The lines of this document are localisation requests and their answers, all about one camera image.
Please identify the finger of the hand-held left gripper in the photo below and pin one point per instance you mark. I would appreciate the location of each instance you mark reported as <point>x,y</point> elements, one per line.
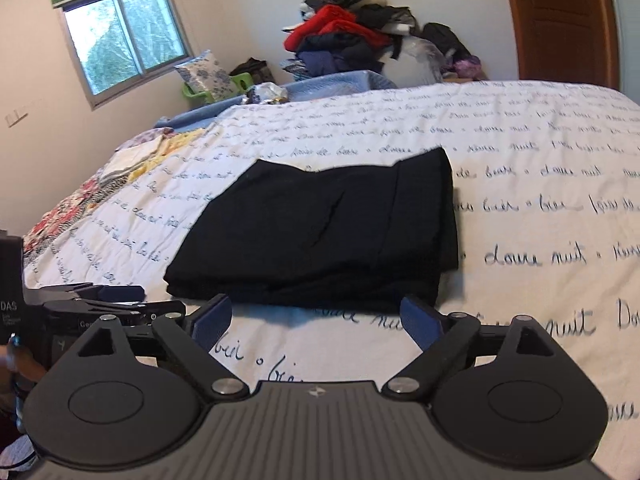
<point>150,307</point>
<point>117,291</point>

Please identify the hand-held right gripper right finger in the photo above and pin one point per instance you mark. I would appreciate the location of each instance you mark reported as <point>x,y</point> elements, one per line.
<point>418,325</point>

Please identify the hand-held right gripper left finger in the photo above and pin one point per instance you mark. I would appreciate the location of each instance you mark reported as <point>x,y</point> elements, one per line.
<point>216,324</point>

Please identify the black pants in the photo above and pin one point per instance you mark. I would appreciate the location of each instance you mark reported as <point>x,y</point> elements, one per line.
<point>325,230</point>

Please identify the person's left hand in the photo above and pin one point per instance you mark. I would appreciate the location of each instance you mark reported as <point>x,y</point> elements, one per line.
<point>25,366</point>

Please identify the colourful floral quilt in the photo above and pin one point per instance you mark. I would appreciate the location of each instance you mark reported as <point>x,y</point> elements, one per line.
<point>65,210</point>

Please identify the folded white yellow cloth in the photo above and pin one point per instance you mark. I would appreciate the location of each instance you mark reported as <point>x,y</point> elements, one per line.
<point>145,155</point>

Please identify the white script-printed bed cover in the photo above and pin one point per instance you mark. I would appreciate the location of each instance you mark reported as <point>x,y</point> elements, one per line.
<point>525,210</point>

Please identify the blue floral pillow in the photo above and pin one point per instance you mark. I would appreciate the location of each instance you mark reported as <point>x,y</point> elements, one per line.
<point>210,76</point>

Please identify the shiny crumpled wrapper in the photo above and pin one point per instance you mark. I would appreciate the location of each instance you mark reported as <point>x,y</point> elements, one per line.
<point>265,94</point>

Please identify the green plastic basket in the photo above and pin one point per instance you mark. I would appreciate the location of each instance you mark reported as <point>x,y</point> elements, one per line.
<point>244,80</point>

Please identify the sliding glass window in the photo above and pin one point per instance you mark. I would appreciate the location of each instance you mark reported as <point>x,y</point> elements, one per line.
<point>125,40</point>

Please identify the cardboard box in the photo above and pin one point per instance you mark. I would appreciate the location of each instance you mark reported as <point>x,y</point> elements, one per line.
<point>470,78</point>

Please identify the blue quilted blanket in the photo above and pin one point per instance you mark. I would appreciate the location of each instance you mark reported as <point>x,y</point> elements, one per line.
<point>320,87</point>

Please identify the dark bag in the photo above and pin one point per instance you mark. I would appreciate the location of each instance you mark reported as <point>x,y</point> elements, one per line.
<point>254,69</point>

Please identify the grey plastic bag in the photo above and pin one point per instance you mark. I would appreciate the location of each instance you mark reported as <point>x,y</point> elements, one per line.
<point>417,62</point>

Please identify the purple cloth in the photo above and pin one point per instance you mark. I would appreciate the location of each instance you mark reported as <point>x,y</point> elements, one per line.
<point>467,66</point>

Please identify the black garment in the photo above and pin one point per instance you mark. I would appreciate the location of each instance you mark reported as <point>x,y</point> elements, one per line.
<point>446,40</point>

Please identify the pile of assorted clothes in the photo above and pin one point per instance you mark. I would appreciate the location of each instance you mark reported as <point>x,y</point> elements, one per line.
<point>345,30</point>

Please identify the brown wooden door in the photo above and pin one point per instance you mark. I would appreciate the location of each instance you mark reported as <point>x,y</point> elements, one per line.
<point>560,20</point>

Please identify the frosted glass wardrobe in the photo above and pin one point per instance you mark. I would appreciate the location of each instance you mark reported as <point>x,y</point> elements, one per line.
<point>630,30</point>

